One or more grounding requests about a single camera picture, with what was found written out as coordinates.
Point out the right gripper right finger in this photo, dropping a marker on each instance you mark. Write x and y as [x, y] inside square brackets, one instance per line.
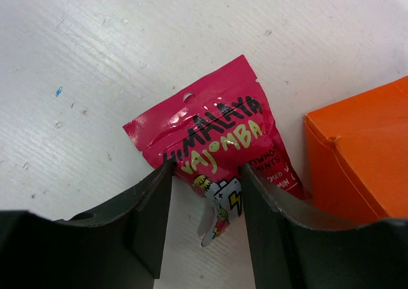
[295, 245]

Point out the small pink snack packet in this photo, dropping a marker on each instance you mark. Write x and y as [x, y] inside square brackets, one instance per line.
[209, 130]

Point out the orange paper bag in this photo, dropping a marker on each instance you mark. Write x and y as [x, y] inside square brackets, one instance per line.
[357, 152]

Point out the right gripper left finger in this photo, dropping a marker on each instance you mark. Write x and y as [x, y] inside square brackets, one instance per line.
[117, 244]

